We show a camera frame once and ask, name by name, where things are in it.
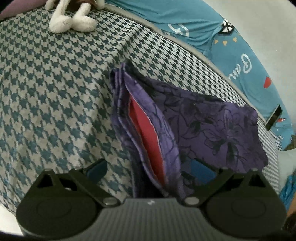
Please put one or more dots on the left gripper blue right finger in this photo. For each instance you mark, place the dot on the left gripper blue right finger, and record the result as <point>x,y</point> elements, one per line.
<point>202,181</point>

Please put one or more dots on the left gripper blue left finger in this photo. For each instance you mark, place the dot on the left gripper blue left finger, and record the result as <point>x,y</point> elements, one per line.
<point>86,179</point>

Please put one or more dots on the purple patterned garment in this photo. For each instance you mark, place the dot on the purple patterned garment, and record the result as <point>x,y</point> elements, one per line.
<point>162,126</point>

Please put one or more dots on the blue white houndstooth mat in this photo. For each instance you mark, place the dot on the blue white houndstooth mat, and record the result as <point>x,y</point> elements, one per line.
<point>56,96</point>

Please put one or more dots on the teal knitted scarf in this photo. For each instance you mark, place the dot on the teal knitted scarf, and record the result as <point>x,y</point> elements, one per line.
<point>288,192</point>

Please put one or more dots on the grey pillow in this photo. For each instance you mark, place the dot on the grey pillow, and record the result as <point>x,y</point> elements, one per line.
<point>286,165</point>

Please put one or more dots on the black smartphone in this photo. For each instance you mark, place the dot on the black smartphone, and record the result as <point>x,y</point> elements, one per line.
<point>273,117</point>

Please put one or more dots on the blue cartoon print bedsheet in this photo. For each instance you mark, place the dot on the blue cartoon print bedsheet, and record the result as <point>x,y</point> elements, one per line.
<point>199,25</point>

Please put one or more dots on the beige bunny plush toy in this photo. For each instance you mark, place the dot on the beige bunny plush toy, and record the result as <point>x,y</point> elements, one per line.
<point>73,15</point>

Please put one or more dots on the pink moon plush toy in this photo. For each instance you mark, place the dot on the pink moon plush toy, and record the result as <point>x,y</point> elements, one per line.
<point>13,8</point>

